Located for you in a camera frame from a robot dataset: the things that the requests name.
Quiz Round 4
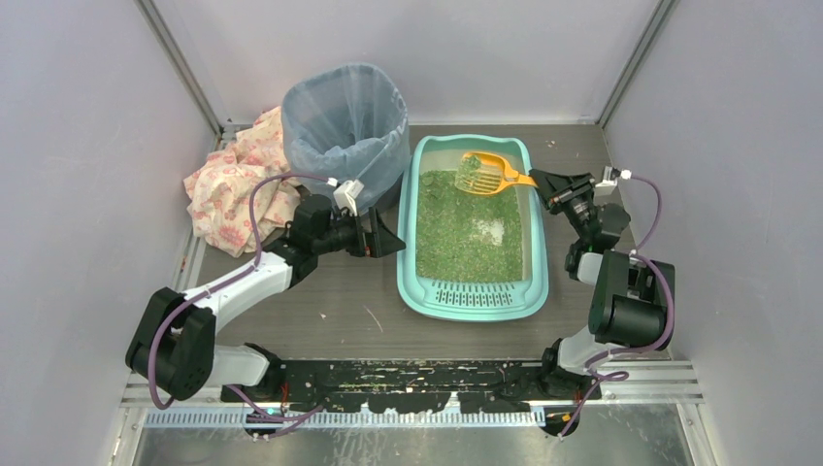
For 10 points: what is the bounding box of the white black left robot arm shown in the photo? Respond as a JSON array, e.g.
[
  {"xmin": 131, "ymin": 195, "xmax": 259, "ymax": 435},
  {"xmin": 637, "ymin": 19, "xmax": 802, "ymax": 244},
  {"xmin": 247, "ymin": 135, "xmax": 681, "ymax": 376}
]
[{"xmin": 125, "ymin": 195, "xmax": 406, "ymax": 401}]

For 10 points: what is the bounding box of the teal litter box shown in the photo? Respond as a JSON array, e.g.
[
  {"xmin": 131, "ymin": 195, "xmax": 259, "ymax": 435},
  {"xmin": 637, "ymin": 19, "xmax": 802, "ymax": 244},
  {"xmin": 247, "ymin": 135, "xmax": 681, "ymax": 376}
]
[{"xmin": 397, "ymin": 134, "xmax": 549, "ymax": 322}]

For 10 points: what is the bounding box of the green cat litter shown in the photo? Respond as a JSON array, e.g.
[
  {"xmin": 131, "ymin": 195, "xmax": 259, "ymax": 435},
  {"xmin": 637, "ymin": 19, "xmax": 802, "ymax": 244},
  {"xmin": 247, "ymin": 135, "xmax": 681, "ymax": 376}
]
[{"xmin": 415, "ymin": 171, "xmax": 523, "ymax": 283}]

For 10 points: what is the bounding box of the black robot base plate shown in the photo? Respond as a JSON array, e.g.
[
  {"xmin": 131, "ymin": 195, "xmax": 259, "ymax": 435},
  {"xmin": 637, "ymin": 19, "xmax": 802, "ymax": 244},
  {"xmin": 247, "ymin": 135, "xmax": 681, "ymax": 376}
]
[{"xmin": 244, "ymin": 359, "xmax": 601, "ymax": 414}]

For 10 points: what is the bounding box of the pink patterned cloth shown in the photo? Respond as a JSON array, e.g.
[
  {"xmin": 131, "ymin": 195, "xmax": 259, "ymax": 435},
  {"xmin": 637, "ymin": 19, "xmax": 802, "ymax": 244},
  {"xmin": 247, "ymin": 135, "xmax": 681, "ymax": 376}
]
[{"xmin": 183, "ymin": 107, "xmax": 300, "ymax": 257}]

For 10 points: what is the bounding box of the orange litter scoop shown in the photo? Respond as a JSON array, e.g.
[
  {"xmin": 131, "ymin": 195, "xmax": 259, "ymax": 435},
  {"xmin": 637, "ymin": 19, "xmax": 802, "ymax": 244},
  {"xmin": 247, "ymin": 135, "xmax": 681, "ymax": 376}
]
[{"xmin": 454, "ymin": 151, "xmax": 538, "ymax": 196}]

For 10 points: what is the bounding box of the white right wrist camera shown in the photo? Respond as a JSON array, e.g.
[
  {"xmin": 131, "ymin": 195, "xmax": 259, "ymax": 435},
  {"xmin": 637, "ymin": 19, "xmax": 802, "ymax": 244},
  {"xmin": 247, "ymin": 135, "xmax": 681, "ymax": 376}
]
[{"xmin": 594, "ymin": 166, "xmax": 633, "ymax": 197}]

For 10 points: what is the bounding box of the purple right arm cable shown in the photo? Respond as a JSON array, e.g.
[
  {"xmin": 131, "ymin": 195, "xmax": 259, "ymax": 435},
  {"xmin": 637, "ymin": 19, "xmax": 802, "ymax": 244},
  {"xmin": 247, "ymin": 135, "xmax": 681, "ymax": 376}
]
[{"xmin": 555, "ymin": 173, "xmax": 676, "ymax": 440}]

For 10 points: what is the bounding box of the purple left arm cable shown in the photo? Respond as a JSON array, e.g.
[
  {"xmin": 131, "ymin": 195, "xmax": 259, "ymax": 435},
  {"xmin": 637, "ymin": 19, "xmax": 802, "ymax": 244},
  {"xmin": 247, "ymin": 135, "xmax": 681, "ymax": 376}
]
[{"xmin": 146, "ymin": 171, "xmax": 339, "ymax": 442}]

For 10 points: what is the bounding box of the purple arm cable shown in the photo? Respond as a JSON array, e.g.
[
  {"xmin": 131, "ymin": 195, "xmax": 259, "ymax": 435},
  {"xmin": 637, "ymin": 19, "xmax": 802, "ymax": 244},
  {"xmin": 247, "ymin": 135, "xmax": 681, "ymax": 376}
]
[
  {"xmin": 555, "ymin": 173, "xmax": 676, "ymax": 440},
  {"xmin": 146, "ymin": 171, "xmax": 339, "ymax": 442}
]

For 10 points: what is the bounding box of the bin with blue bag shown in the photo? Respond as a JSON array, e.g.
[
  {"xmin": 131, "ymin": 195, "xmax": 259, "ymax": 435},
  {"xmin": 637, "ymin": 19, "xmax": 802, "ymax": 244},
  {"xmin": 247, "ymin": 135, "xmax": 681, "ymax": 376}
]
[{"xmin": 281, "ymin": 63, "xmax": 412, "ymax": 212}]

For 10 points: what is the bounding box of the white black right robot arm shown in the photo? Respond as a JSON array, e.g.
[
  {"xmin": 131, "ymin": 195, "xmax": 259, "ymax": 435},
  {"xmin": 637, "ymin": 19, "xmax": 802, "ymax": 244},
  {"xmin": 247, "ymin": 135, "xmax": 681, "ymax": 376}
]
[{"xmin": 529, "ymin": 167, "xmax": 675, "ymax": 393}]

